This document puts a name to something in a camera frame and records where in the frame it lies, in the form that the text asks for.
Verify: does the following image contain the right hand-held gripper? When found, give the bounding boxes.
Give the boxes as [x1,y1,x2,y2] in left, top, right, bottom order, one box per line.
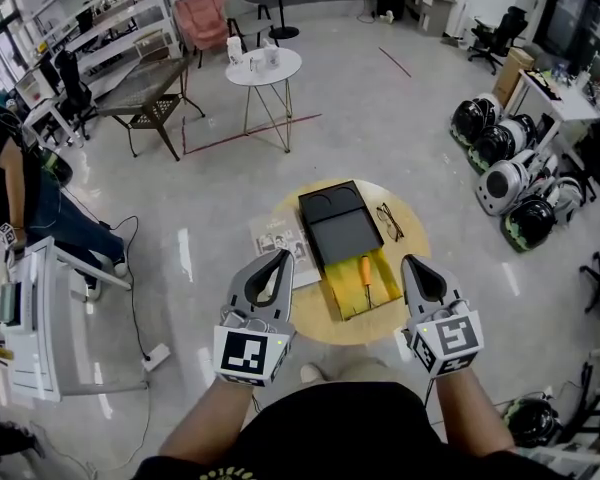
[400,254,484,381]

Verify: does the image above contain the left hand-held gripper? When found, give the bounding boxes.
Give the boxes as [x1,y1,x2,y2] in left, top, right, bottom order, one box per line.
[212,248,298,389]

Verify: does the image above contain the orange handled screwdriver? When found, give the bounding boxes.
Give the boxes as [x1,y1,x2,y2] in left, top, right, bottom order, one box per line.
[359,255,375,310]

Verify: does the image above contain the black box with yellow drawer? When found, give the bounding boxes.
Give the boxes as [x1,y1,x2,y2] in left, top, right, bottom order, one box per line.
[297,179,404,323]

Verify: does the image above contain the person's left forearm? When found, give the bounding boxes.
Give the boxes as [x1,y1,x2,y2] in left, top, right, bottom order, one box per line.
[158,380,255,464]

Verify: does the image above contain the person's right forearm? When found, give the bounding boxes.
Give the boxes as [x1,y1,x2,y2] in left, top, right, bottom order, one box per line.
[432,367,516,454]

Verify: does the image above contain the cardboard box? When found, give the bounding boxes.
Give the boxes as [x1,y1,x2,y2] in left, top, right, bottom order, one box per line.
[493,46,536,109]

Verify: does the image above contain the illustrated grey book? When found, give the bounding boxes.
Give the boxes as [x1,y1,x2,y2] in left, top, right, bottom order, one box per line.
[248,213,322,289]

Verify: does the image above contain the round wooden table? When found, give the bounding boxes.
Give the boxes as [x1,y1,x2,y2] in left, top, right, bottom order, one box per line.
[264,178,431,345]

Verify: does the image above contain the black framed eyeglasses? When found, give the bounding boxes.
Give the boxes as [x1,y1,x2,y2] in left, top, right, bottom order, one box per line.
[376,203,405,242]

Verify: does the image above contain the person's left white shoe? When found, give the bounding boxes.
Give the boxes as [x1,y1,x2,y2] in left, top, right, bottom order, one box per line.
[299,362,326,384]

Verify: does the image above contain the person's beige trousers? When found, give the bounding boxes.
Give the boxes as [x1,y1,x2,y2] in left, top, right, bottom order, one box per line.
[324,357,396,384]

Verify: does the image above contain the pile of black white helmets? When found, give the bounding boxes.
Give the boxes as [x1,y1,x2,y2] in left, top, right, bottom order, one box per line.
[449,92,586,254]

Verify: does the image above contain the white power strip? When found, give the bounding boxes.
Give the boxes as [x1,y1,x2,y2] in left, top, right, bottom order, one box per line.
[141,343,172,371]

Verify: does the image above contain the black green-trimmed helmet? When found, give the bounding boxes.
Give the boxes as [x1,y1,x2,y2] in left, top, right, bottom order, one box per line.
[502,396,561,449]

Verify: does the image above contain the person's black shirt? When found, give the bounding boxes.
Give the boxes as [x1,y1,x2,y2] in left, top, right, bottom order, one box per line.
[137,381,569,480]

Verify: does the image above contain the white metal desk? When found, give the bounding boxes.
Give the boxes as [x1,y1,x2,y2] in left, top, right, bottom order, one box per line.
[2,236,149,403]

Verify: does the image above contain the white metal rack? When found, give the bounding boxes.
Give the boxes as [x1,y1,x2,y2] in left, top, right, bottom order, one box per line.
[529,342,600,480]

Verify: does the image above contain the white round side table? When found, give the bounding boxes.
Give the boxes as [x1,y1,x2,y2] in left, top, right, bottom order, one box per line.
[224,47,303,154]

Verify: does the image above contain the white cluttered desk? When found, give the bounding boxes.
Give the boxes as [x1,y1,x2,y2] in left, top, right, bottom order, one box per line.
[517,67,600,169]

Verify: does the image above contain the dark glass coffee table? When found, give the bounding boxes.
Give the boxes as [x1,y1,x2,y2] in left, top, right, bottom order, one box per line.
[97,56,206,163]

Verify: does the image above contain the white carton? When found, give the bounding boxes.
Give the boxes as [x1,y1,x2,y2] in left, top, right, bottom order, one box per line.
[226,36,245,67]

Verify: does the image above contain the white stove with black grate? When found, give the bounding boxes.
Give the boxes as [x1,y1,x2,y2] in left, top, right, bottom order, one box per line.
[0,267,36,327]

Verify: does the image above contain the black floor stand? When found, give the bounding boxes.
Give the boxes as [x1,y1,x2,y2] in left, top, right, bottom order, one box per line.
[269,0,301,39]

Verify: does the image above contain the grey chair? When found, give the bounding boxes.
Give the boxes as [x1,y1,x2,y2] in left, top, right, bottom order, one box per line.
[223,0,280,54]

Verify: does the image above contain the pink armchair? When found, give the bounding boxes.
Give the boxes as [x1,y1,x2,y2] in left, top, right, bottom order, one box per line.
[173,0,230,69]

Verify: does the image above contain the white shelving unit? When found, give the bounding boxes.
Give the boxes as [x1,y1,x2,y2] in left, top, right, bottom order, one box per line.
[14,0,181,99]

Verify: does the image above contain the black power cable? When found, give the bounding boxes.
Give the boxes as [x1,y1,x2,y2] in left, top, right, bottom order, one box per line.
[97,213,151,362]

